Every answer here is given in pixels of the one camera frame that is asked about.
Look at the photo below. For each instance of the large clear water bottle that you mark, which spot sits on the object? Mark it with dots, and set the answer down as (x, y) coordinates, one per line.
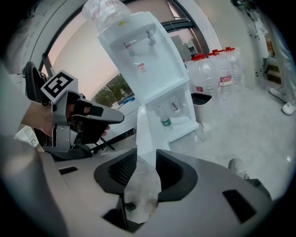
(104, 11)

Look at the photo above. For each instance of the black office chair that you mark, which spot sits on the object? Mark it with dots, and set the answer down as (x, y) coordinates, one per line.
(32, 81)

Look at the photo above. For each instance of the person's grey shirt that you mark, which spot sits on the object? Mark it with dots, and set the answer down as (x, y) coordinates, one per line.
(11, 104)

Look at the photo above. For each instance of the person's white shoe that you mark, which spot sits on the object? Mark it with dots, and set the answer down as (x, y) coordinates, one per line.
(289, 108)
(238, 167)

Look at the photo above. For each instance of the clear printed cup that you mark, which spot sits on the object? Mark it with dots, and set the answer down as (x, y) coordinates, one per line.
(175, 106)

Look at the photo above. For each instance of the white board with clamps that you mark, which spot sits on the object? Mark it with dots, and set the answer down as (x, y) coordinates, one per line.
(256, 46)

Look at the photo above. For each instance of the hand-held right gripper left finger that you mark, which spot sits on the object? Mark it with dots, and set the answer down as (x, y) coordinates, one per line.
(92, 196)

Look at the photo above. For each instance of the white water dispenser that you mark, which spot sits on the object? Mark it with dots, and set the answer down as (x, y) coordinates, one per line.
(148, 76)

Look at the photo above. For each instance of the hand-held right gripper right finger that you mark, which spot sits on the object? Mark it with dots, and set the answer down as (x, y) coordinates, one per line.
(203, 196)

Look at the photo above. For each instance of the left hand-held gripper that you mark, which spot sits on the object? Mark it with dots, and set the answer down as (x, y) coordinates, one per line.
(60, 85)

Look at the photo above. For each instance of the green label plastic bottle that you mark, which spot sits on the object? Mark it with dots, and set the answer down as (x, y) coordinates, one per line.
(165, 120)

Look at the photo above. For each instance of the white trash bin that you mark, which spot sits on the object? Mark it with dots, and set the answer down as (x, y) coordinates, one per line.
(201, 106)

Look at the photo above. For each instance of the clear water jug red cap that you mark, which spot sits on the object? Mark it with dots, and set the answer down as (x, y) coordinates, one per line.
(223, 74)
(201, 76)
(238, 69)

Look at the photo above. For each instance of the person's left forearm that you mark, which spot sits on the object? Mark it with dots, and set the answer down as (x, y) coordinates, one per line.
(39, 118)

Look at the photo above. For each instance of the person's left hand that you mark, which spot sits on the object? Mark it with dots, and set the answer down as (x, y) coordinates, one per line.
(70, 112)

